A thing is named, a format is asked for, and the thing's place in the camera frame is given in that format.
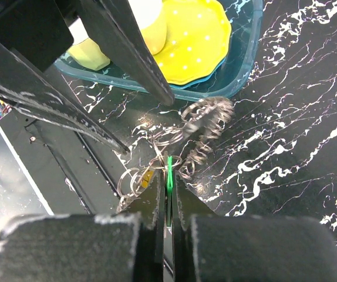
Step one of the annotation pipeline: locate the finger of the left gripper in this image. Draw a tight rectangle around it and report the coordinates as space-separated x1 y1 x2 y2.
74 0 175 106
0 44 130 155

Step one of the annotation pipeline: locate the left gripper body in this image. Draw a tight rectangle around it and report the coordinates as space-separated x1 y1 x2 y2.
0 0 77 71

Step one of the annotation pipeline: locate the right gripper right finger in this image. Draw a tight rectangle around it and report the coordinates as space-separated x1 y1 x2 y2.
172 175 337 281

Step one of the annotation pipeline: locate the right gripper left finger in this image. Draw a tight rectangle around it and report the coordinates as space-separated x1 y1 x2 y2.
0 173 163 281

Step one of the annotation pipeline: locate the green key tag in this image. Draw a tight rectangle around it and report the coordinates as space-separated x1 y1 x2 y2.
166 156 173 227

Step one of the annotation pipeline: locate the pale yellow cup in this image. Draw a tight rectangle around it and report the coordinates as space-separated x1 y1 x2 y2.
68 18 110 71

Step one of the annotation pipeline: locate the yellow key tag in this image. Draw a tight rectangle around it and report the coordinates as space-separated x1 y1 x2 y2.
141 170 154 189

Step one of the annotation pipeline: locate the yellow-green dotted plate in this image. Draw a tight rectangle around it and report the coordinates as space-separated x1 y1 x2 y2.
153 1 232 86

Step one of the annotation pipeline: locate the blue plate under yellow plate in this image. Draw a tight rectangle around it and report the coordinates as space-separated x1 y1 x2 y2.
168 58 228 90

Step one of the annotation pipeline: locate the teal plastic tray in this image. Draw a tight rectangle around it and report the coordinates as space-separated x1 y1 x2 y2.
55 1 264 101

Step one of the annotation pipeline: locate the yellow mug with handle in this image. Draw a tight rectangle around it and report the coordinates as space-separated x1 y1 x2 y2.
128 0 167 55

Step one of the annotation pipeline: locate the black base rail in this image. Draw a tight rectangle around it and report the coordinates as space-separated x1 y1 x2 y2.
0 110 126 214

